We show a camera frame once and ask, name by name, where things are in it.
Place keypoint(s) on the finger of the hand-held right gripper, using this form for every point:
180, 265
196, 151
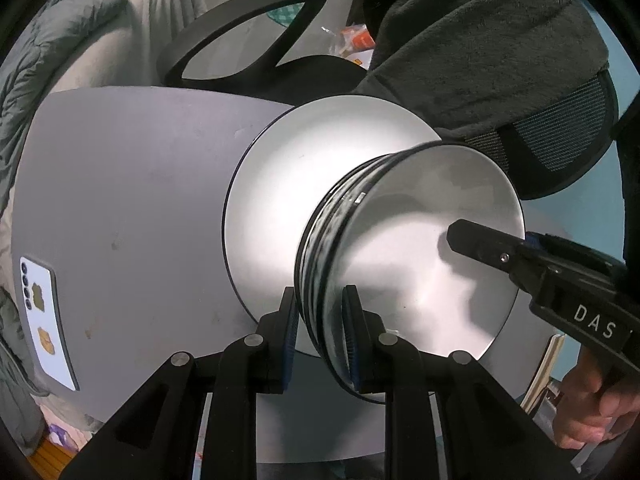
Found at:
575, 255
490, 247

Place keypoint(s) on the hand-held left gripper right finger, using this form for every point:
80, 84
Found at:
350, 335

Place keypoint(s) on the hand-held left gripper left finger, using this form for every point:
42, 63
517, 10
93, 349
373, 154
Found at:
289, 330

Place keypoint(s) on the white plate with dark rim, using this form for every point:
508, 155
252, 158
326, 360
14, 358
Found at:
280, 185

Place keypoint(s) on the person's right hand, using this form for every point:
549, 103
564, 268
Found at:
580, 410

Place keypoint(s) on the cream leaning boards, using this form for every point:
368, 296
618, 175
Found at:
542, 375

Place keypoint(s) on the black mesh office chair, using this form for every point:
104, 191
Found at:
550, 130

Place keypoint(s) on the dark green fleece blanket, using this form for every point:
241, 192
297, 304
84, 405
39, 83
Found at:
475, 35

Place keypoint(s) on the white smartphone with gold stickers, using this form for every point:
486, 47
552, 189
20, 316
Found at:
50, 310

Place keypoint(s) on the orange wrapper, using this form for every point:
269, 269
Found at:
357, 40

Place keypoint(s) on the beige bed sheet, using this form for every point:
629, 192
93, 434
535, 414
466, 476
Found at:
145, 20

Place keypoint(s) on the grey quilted duvet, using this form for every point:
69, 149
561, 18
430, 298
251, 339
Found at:
40, 60

